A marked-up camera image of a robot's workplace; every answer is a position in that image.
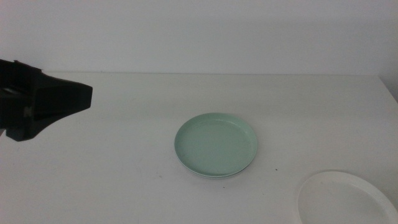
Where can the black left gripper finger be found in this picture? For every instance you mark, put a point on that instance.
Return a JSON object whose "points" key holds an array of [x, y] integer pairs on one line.
{"points": [[62, 96]]}

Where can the pale green shallow bowl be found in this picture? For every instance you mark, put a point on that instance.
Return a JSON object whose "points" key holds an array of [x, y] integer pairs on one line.
{"points": [[214, 144]]}

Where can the light grey shallow bowl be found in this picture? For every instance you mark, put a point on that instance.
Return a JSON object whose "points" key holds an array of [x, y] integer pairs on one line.
{"points": [[214, 177]]}

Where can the white shallow bowl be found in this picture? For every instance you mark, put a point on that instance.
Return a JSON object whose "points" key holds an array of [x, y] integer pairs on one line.
{"points": [[339, 202]]}

